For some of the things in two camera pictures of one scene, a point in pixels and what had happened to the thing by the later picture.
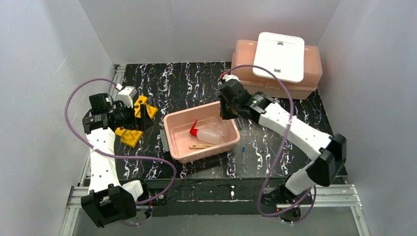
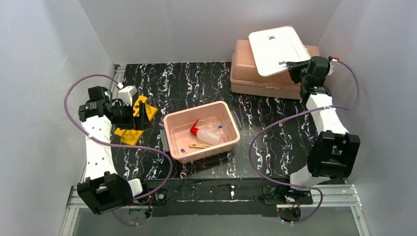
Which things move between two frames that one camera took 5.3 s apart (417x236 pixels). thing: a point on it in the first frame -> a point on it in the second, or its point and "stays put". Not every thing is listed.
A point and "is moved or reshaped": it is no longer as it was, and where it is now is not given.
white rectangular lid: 283,54 is moved or reshaped
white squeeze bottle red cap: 208,136 stays put
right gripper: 226,106 -> 296,72
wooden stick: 194,146 stays put
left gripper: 135,115 stays put
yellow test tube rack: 129,137 stays put
